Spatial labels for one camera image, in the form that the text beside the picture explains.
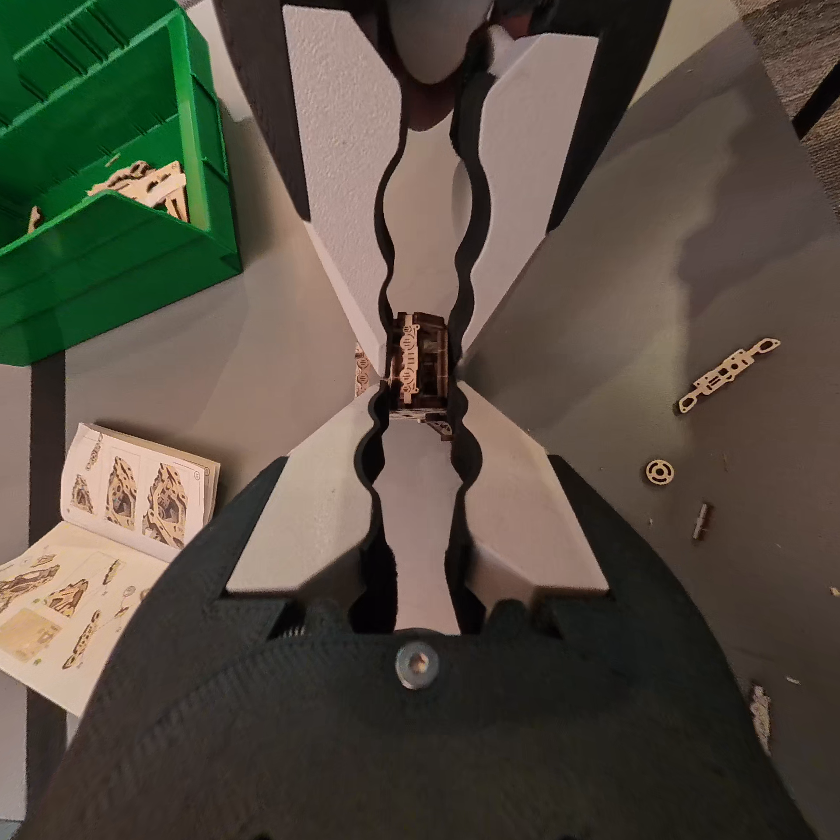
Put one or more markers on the black metal leg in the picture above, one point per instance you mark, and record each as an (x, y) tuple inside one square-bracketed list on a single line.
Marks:
[(817, 98)]

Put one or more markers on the white instruction booklet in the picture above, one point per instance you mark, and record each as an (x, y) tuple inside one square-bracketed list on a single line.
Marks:
[(65, 590)]

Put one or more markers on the small wooden bar part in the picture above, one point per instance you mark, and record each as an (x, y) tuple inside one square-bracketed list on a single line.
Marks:
[(703, 522)]

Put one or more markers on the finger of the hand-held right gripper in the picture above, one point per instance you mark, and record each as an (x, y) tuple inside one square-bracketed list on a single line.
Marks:
[(531, 144), (341, 164)]

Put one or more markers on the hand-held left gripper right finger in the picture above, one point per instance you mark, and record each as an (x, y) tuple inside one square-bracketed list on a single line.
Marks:
[(531, 525)]

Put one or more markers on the pale wooden parts assembly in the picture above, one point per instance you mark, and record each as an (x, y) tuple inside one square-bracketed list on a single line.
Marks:
[(151, 187)]

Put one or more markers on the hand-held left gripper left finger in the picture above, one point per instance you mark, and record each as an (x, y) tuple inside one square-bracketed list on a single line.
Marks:
[(302, 525)]

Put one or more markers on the ornamented wooden bumper strip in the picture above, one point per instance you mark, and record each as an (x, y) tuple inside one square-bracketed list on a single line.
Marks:
[(408, 358)]

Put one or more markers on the wooden model car chassis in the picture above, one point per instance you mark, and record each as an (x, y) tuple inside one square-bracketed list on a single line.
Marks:
[(426, 367)]

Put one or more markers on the round wooden wheel part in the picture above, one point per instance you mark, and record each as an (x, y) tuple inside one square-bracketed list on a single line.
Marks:
[(648, 472)]

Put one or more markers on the long holed wooden strip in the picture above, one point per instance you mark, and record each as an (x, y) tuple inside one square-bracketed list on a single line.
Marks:
[(725, 377)]

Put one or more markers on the green plastic bin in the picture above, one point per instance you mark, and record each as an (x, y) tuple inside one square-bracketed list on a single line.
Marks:
[(98, 275)]

